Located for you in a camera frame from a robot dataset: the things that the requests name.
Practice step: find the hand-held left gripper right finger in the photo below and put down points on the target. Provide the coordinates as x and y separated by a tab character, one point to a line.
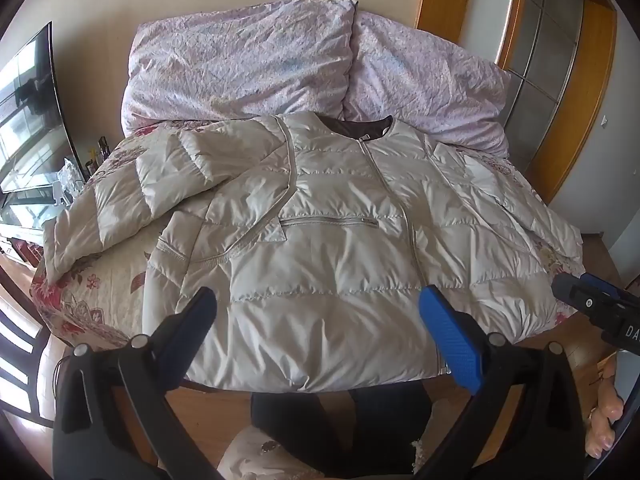
450	340

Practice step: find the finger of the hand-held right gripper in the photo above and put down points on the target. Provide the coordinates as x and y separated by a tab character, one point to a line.
582	292

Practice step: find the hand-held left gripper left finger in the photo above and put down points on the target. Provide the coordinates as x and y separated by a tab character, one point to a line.
199	310

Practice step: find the white puffer jacket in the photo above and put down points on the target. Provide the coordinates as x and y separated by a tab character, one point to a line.
320	260

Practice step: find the person's right hand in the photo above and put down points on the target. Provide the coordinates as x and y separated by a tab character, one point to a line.
606	422

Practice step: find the floral bedsheet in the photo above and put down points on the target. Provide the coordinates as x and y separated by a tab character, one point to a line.
105	295

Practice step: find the person's black trouser legs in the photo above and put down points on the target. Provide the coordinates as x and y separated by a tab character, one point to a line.
350	420

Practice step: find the white fluffy slipper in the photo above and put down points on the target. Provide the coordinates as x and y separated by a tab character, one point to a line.
265	455

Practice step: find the clear plastic bag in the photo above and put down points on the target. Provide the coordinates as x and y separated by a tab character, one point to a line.
69	177

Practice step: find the dark bottles cluster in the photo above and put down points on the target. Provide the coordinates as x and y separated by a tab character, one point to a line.
99	152

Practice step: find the glass top television cabinet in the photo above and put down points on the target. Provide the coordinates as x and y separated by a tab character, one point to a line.
20	230

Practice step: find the frosted glass sliding door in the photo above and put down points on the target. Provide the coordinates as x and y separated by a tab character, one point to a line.
555	60

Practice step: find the pink crinkled pillow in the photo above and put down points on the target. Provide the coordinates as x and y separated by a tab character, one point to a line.
425	85
235	60

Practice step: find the flat screen television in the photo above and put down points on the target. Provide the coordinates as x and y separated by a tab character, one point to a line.
27	110

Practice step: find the wooden door frame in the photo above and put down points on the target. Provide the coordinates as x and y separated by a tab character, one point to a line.
440	5

